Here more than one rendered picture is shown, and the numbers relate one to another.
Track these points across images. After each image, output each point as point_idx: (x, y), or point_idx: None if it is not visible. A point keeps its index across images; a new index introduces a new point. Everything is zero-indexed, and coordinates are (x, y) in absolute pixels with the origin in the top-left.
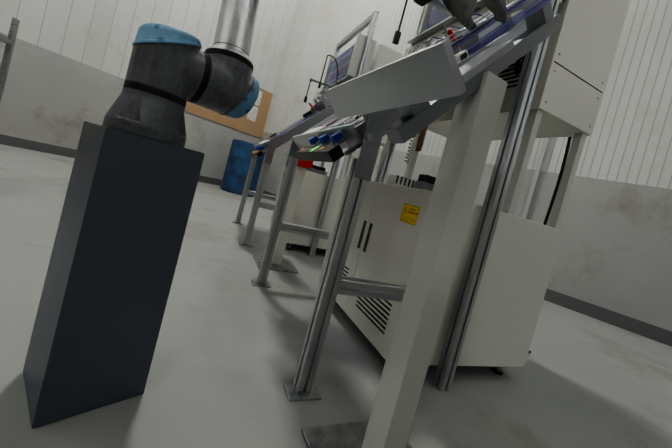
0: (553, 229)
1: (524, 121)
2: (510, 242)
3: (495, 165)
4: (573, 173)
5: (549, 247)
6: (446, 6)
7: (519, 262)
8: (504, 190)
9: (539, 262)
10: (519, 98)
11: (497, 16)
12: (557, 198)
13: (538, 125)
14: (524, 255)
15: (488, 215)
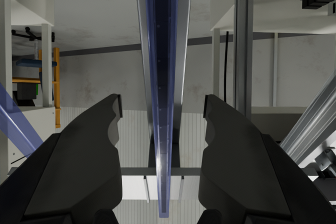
0: (213, 25)
1: (233, 88)
2: None
3: (251, 32)
4: (212, 75)
5: (213, 10)
6: (307, 180)
7: None
8: (235, 9)
9: None
10: (243, 111)
11: (107, 96)
12: (218, 52)
13: (232, 98)
14: None
15: None
